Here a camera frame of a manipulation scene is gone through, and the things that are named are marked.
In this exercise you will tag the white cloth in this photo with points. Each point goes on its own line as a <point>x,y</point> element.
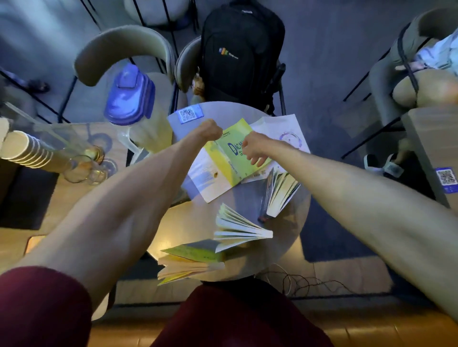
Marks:
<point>440,53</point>

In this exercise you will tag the clear pitcher with blue lid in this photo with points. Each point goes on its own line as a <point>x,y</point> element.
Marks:
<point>134,103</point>

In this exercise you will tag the stack of paper cups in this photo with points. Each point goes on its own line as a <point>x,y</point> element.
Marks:
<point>23,150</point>

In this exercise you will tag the dark shoe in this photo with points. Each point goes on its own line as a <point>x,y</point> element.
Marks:
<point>37,86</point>

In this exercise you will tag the person's right forearm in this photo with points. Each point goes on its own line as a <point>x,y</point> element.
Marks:
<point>365,211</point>

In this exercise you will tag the person's left hand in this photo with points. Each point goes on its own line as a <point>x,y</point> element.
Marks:
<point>210,131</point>

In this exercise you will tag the open book yellow-green cover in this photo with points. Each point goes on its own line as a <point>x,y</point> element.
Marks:
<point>189,262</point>

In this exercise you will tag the white paper sheet purple stamp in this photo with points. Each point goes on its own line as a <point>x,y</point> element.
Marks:
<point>282,130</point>

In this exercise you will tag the person's right hand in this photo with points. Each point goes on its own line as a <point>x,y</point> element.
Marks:
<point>259,146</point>

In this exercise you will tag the blue code sticker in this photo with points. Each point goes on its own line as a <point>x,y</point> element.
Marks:
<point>447,178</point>
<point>190,114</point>

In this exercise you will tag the person's right fingers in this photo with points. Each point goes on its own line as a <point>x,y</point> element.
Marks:
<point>258,159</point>

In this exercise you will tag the black backpack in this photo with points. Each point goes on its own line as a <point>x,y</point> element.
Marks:
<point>239,53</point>

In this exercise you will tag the white paper sheet blue stain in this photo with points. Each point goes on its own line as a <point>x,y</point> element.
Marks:
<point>207,180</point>

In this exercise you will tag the beige chair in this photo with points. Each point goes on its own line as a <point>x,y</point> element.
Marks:
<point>186,64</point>
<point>121,50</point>
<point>390,78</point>

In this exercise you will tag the open book white pages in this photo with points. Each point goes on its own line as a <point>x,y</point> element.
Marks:
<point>238,228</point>

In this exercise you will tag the person's left fingers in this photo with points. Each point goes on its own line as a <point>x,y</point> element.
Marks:
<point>217,131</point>

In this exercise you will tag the clear drinking glass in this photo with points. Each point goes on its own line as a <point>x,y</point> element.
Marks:
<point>86,171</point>
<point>95,154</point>

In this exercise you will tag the beige round stool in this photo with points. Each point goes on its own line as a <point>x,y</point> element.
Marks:
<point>154,10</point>

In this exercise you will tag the open book cream pages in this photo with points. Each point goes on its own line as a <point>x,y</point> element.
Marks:
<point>281,191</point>

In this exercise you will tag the person's left forearm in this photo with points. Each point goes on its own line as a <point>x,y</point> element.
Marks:
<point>118,211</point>

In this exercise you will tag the person's maroon clothing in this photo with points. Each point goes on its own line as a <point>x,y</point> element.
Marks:
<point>43,311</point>

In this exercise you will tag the black and white shoe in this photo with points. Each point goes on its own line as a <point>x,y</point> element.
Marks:
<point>384,166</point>

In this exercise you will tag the yellow-green booklet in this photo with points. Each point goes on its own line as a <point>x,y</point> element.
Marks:
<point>232,157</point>

